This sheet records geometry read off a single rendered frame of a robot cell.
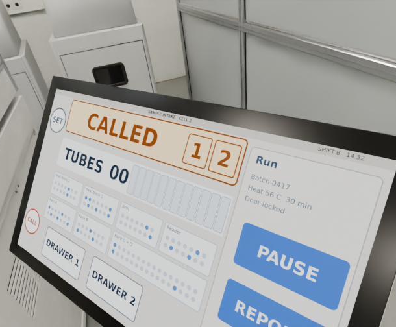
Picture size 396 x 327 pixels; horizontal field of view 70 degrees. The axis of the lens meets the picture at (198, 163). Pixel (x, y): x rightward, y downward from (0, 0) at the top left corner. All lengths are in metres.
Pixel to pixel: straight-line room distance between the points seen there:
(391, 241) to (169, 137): 0.24
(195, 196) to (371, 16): 0.80
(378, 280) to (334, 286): 0.03
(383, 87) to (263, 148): 0.73
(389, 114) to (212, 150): 0.75
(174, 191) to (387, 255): 0.21
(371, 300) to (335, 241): 0.05
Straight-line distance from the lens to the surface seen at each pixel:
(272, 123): 0.30
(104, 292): 0.43
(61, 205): 0.48
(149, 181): 0.36
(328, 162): 0.28
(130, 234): 0.38
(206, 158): 0.32
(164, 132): 0.35
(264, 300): 0.31
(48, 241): 0.51
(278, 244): 0.29
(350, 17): 1.06
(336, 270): 0.29
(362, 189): 0.28
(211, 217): 0.31
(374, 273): 0.29
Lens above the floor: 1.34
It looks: 36 degrees down
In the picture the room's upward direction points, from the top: 8 degrees counter-clockwise
